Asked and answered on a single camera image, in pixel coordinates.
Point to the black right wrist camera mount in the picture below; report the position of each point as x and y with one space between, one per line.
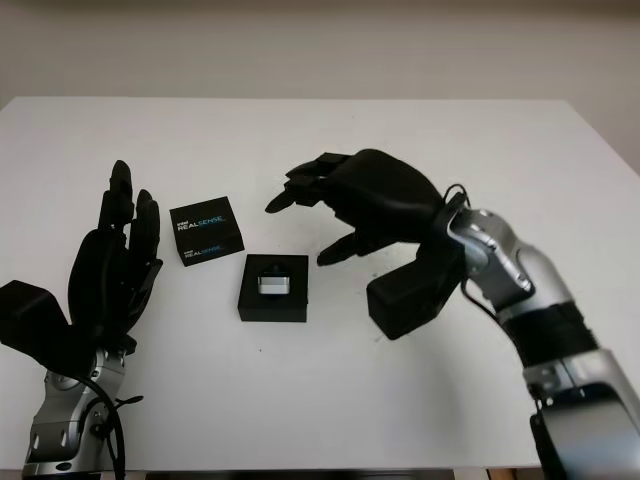
410 295

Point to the black box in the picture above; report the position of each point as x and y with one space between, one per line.
272 311

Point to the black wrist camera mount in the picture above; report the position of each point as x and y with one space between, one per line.
410 295
30 320

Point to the black RealSense box lid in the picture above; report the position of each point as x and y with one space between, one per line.
202 220

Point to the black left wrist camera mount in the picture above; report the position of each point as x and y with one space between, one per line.
30 320

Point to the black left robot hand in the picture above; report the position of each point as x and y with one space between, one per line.
107 280

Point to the small silver cube camera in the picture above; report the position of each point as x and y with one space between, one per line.
274 286

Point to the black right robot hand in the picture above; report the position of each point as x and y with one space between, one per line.
385 200

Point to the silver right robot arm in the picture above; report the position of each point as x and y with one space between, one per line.
575 375

